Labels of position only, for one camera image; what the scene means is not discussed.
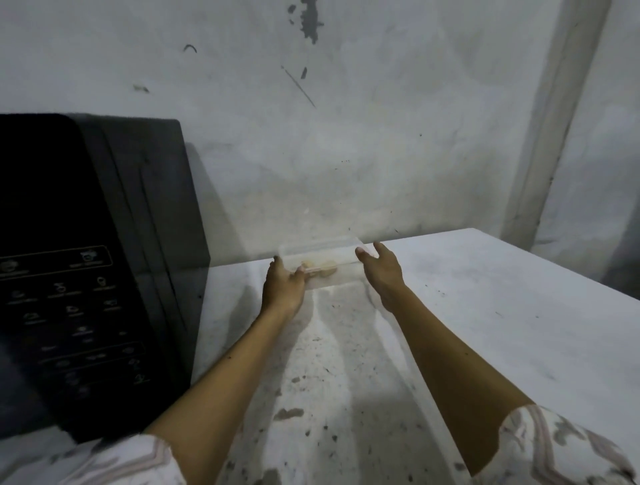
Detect person's right hand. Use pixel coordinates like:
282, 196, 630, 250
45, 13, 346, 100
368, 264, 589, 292
354, 241, 407, 311

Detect patterned white right sleeve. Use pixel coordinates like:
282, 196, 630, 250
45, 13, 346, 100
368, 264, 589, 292
472, 403, 640, 485

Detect person's left hand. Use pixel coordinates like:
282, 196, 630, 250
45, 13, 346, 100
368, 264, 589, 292
261, 255, 308, 318

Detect patterned white left sleeve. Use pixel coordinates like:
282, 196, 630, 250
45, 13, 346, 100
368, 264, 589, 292
0, 432, 187, 485

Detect person's right forearm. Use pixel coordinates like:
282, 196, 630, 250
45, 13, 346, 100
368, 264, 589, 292
379, 287, 537, 476

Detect person's left forearm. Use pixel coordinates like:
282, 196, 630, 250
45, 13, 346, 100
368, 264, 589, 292
142, 306, 302, 485

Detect brown food pieces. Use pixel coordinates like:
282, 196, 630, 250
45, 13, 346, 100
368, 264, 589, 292
299, 259, 339, 277

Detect black microwave oven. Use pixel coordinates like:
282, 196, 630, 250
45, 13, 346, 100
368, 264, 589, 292
0, 113, 212, 444

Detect clear plastic food container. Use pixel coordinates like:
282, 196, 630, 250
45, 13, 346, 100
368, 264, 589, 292
276, 237, 375, 291

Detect patterned white sleeve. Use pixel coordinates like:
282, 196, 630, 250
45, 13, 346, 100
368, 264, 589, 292
0, 432, 187, 485
472, 403, 640, 485

